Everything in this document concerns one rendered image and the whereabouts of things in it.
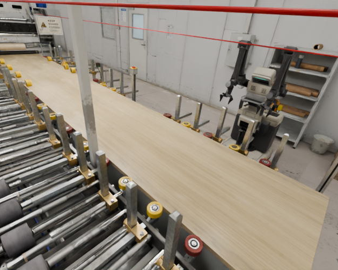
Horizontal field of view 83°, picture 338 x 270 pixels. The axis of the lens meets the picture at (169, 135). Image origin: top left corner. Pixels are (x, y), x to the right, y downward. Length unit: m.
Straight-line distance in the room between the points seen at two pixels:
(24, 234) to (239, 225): 0.99
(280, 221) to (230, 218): 0.25
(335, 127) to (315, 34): 1.56
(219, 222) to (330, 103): 3.44
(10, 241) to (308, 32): 4.25
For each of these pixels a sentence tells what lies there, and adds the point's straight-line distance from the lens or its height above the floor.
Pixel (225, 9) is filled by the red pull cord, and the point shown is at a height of 1.75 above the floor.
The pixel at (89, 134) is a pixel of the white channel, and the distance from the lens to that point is 1.33.
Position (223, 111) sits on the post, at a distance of 1.68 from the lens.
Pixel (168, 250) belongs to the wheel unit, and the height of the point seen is 0.97.
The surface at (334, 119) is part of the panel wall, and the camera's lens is 4.24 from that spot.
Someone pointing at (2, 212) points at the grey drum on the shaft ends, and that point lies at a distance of 1.31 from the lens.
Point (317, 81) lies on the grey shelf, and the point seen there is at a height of 1.08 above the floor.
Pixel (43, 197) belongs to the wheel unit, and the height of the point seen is 0.85.
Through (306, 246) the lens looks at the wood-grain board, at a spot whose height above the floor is 0.90.
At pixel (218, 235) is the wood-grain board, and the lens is 1.01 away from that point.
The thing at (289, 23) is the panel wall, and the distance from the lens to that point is 4.23.
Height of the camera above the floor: 1.72
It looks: 30 degrees down
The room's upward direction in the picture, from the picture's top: 6 degrees clockwise
